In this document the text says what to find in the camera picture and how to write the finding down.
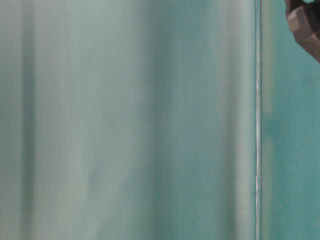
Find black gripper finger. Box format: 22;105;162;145
285;0;320;62

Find teal green backdrop curtain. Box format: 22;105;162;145
0;0;320;240

